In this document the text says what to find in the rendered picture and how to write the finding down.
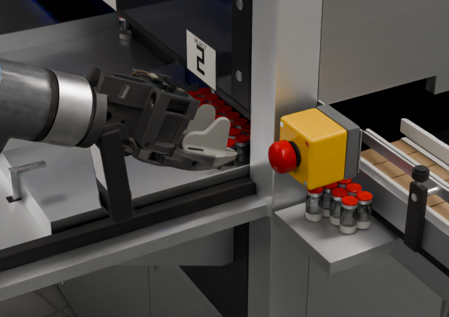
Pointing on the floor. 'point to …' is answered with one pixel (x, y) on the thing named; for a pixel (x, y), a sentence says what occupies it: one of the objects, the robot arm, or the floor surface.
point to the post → (262, 146)
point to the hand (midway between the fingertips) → (224, 158)
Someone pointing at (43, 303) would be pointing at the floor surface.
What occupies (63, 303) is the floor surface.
